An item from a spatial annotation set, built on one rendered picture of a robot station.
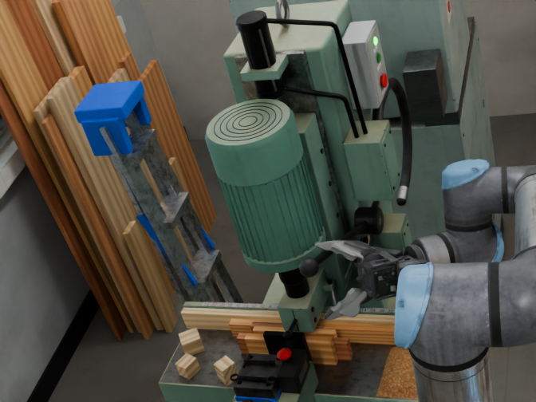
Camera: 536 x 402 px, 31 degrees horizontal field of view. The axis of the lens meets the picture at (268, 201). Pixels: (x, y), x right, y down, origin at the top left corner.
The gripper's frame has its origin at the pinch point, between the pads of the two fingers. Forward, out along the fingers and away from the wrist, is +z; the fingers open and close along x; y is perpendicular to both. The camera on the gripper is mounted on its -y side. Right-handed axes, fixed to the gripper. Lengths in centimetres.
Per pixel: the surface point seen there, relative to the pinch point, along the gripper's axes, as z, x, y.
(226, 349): 12.3, 24.7, -33.9
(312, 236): -3.2, -5.7, -10.0
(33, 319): 50, 61, -177
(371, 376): -11.6, 26.4, -7.4
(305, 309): -2.1, 12.3, -16.6
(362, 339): -14.1, 22.2, -16.6
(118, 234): 15, 34, -171
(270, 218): 5.4, -11.9, -8.0
